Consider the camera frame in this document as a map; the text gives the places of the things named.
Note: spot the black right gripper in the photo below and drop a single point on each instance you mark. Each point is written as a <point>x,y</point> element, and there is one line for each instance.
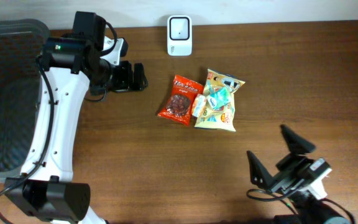
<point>286,174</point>

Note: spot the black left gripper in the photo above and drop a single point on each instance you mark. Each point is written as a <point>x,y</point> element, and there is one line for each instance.
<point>124,78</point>

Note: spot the red orange snack bag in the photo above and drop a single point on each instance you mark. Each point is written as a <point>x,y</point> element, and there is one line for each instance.
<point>179,105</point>

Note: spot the small orange white packet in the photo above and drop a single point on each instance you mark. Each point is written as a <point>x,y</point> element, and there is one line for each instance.
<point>198,106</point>

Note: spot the cream yellow snack bag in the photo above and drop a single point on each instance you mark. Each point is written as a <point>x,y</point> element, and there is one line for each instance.
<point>222,118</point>

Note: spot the small teal snack packet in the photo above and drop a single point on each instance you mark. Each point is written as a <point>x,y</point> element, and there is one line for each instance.
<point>219,98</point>

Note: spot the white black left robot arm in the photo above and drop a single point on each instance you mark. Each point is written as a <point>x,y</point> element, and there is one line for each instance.
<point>80,62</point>

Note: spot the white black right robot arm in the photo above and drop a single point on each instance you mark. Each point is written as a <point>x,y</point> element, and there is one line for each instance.
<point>303,206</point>

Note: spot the white barcode scanner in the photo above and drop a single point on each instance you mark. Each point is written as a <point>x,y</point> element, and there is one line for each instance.
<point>179,36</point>

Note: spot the grey plastic mesh basket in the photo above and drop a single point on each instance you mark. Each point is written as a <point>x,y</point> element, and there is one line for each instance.
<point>20,42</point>

